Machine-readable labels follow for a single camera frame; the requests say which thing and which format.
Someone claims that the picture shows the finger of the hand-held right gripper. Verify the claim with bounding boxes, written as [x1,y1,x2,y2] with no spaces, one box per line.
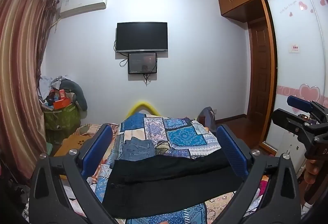
[272,108,312,139]
[286,95,328,122]

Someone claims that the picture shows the striped red curtain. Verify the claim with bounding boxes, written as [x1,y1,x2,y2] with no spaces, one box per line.
[0,0,59,181]

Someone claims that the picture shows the white crumpled cloth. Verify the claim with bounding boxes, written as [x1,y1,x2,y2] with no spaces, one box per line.
[61,175,99,214]

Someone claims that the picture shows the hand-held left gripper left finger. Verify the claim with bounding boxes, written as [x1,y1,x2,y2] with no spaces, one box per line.
[28,124,121,224]

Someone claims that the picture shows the yellow curved cushion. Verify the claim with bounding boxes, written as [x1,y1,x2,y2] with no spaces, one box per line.
[128,101,159,118]

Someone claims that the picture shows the brown wooden door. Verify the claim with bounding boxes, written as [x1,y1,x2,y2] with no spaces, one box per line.
[247,16,276,117]

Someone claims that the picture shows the orange patterned bedsheet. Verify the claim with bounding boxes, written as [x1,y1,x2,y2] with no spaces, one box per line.
[76,123,121,139]

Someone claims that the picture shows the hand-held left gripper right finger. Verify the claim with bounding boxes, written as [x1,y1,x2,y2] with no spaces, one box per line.
[216,124,301,224]

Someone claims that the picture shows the grey plush pillow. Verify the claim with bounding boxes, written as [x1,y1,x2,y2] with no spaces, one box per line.
[60,79,88,112]

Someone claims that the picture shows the black pants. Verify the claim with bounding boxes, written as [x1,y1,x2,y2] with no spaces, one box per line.
[102,150,240,219]

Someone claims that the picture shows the pale blue crumpled clothes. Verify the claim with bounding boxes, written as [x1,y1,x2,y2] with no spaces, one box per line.
[38,75,67,101]

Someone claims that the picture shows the orange box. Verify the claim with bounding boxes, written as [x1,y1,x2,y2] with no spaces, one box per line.
[53,98,71,110]

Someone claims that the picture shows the person's right hand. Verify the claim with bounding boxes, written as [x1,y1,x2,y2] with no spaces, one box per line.
[304,159,319,187]

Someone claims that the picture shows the white air conditioner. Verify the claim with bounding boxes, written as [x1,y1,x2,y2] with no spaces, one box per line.
[58,0,108,19]

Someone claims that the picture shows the green patterned bag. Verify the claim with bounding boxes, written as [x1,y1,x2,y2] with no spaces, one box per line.
[43,102,81,133]

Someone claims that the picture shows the small black monitor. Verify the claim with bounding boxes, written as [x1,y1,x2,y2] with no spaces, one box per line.
[128,52,157,75]

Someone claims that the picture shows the blue patchwork blanket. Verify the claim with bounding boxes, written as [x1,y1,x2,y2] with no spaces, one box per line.
[93,111,257,224]

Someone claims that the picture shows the blue jeans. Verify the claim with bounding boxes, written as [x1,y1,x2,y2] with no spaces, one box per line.
[120,137,157,161]

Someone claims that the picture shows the black wall television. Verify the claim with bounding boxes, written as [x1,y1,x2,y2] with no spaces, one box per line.
[116,22,168,52]

